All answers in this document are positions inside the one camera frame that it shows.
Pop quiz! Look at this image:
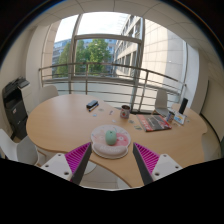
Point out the blue marker pen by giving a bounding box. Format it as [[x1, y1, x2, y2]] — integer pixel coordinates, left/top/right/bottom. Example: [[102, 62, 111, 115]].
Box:
[[88, 103, 100, 113]]

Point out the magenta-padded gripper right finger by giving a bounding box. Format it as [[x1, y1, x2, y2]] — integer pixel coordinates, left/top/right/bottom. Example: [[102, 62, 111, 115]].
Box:
[[132, 142, 184, 187]]

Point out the round pink printed mouse pad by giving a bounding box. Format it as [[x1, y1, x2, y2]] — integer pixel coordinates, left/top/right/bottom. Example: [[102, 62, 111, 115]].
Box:
[[90, 124, 132, 160]]

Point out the white plastic chair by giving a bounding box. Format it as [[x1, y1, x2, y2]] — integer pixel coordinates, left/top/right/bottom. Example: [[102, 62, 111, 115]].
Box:
[[33, 84, 60, 106], [153, 88, 170, 118], [0, 128, 41, 167]]

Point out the red and black magazine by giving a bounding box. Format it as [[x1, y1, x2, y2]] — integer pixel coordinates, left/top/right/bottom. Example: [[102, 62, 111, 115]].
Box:
[[135, 114, 173, 133]]

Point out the metal balcony railing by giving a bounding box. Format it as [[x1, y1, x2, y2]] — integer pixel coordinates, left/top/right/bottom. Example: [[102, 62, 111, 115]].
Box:
[[38, 62, 188, 113]]

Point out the mint green computer mouse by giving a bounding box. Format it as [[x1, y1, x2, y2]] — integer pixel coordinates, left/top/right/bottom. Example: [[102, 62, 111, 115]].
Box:
[[105, 129, 118, 146]]

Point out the black whiteboard eraser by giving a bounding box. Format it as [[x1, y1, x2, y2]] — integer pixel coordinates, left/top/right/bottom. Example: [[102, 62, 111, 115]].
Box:
[[86, 99, 99, 110]]

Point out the black office printer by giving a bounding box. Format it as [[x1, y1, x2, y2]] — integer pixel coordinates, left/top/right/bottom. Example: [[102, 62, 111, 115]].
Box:
[[1, 77, 33, 141]]

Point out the small blue white container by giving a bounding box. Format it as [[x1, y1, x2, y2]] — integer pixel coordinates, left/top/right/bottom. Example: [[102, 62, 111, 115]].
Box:
[[165, 110, 176, 124]]

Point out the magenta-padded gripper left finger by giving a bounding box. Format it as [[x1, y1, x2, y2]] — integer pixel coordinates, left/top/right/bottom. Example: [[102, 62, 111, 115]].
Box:
[[40, 142, 93, 186]]

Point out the small printed card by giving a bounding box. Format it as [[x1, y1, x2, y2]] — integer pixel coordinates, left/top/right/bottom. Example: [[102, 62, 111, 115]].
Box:
[[173, 111, 187, 126]]

